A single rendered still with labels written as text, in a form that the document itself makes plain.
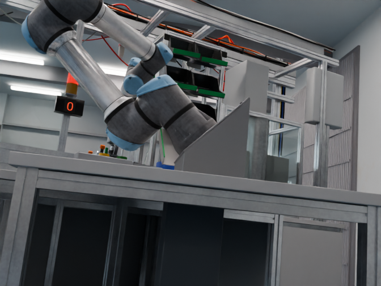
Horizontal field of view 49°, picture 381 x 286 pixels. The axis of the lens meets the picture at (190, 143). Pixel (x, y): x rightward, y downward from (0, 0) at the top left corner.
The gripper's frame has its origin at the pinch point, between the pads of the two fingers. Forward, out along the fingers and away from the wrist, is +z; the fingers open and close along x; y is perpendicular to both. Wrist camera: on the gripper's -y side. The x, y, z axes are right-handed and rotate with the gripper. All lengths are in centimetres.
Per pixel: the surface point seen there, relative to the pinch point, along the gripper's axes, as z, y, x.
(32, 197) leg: -25, 83, -37
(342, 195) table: -47, 96, 30
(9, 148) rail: 0.4, 24.9, -41.1
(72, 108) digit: -1.3, -12.2, -18.0
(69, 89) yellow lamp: -7.3, -17.8, -20.4
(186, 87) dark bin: -25.1, -9.2, 28.1
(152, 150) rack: 5.1, 0.9, 19.5
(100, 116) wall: 446, -902, 208
